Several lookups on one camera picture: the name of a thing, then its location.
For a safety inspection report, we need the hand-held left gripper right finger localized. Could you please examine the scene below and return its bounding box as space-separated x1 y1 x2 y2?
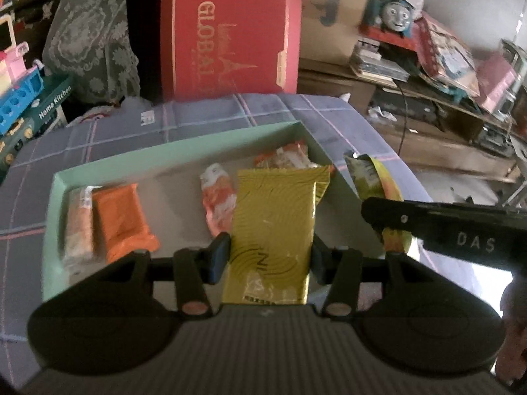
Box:
310 234 430 318

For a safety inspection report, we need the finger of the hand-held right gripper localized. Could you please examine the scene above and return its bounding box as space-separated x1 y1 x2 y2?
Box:
361 197 425 241

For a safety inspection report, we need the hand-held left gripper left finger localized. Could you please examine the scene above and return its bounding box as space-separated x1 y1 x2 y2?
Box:
98 232 232 318

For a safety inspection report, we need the yellow green snack packet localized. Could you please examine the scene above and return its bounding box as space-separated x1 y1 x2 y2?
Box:
344 153 412 256

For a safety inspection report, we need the yellow gold snack packet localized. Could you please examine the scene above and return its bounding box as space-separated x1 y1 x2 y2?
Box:
222 165 333 306

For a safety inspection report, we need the mint green cardboard box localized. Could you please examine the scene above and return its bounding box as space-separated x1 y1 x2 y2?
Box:
41 121 363 302

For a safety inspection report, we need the person's right hand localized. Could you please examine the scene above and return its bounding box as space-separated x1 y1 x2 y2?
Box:
495 277 527 392

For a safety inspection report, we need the orange white snack packet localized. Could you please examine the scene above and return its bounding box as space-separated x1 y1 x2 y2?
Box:
200 163 237 238
253 141 319 170

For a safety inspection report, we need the wooden shelf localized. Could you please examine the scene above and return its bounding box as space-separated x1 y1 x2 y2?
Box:
297 58 521 182

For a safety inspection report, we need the plain orange snack packet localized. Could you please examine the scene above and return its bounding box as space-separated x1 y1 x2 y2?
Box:
91 183 159 263

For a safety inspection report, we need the beige cracker packet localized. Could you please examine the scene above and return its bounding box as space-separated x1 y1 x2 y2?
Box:
62 186 101 266

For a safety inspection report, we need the stack of books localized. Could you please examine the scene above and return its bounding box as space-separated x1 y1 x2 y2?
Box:
349 38 411 87

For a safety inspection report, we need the pink flat box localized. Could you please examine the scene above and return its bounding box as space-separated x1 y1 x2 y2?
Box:
475 55 517 113

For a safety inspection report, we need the blue toy train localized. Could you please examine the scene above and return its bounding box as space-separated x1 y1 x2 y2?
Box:
360 0 414 46

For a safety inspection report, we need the brown cardboard box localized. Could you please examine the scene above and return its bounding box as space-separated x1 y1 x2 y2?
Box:
300 0 385 66

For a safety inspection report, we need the large red gift box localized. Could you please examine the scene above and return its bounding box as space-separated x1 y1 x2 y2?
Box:
160 0 302 103

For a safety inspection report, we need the dark green toy kitchen box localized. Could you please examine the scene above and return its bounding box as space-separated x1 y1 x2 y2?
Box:
0 74 75 186

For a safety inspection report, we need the grey lace cloth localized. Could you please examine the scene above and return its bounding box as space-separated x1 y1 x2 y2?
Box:
42 0 141 103

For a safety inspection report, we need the blue plastic toy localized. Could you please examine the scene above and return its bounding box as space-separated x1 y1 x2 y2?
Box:
0 66 45 136

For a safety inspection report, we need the pink toy house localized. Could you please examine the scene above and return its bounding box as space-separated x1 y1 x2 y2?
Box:
0 13 31 87

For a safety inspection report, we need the black cable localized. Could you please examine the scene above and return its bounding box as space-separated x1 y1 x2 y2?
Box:
395 79 408 158

